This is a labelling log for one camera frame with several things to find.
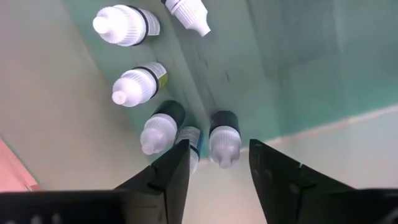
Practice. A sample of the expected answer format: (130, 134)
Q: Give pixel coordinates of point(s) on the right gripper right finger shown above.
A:
(295, 199)

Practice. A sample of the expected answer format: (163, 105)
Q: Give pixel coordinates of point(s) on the small blue food coloring bottle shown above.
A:
(194, 137)

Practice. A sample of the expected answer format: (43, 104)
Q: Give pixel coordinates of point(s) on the small green food coloring bottle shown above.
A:
(136, 85)

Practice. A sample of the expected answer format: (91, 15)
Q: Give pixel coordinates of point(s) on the small dark food coloring bottle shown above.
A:
(224, 143)
(158, 130)
(124, 26)

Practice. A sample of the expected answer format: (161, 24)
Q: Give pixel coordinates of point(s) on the small red food coloring bottle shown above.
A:
(189, 14)

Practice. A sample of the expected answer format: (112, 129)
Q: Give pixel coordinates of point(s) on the teal translucent plastic bin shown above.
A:
(280, 62)

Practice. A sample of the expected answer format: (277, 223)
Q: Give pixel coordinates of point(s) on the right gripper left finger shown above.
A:
(140, 202)

